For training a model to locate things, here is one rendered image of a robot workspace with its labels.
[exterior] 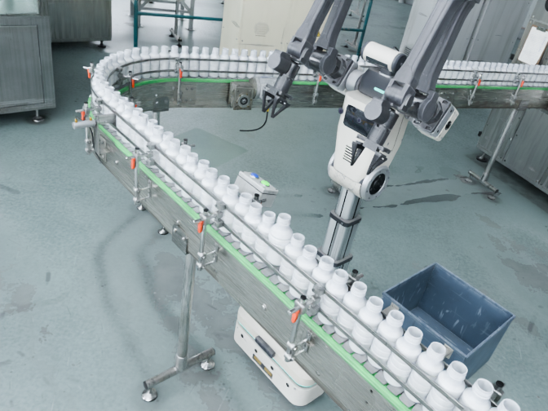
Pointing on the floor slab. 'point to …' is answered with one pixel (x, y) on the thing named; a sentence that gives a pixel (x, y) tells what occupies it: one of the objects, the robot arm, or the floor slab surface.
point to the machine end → (522, 125)
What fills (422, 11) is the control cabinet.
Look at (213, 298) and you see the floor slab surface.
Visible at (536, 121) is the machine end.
